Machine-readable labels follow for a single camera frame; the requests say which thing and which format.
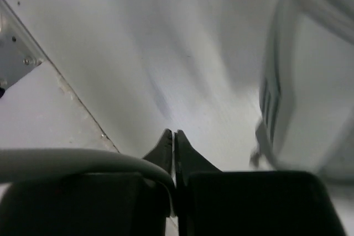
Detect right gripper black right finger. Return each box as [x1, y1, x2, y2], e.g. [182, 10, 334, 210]
[174, 130, 345, 235]

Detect white grey headphones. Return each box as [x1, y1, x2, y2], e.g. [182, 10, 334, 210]
[251, 0, 353, 184]

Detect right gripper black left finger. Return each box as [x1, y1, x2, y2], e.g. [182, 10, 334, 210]
[1, 129, 175, 235]

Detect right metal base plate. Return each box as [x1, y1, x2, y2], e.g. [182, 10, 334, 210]
[1, 0, 47, 95]

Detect grey headphone cable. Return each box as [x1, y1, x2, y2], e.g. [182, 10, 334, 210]
[0, 148, 178, 217]

